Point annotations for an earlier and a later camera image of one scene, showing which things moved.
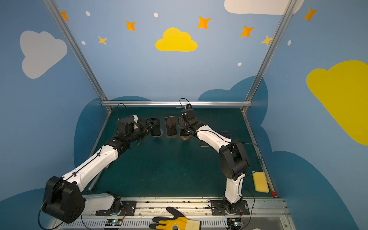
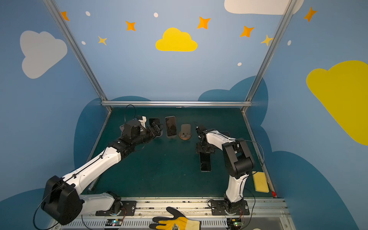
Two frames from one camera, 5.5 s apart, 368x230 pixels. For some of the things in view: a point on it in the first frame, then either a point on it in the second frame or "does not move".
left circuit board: x=113 y=222 does not move
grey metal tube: x=95 y=180 does not move
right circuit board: x=234 y=224 does not move
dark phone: x=182 y=126 → x=205 y=161
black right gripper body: x=184 y=123 → x=203 y=146
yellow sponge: x=260 y=182 does not move
